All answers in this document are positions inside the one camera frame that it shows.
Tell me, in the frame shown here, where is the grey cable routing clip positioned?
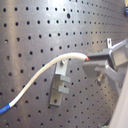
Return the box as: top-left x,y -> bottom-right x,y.
49,59 -> 71,107

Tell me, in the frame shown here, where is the perforated metal board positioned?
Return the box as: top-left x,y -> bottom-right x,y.
0,0 -> 128,128

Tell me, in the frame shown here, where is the white braided cable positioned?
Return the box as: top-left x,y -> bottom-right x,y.
0,52 -> 90,116

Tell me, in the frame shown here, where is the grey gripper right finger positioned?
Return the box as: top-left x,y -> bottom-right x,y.
88,38 -> 128,69

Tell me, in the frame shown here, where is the small grey clip far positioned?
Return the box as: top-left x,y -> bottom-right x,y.
106,38 -> 112,48

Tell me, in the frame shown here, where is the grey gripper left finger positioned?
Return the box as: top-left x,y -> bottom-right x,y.
82,61 -> 128,97

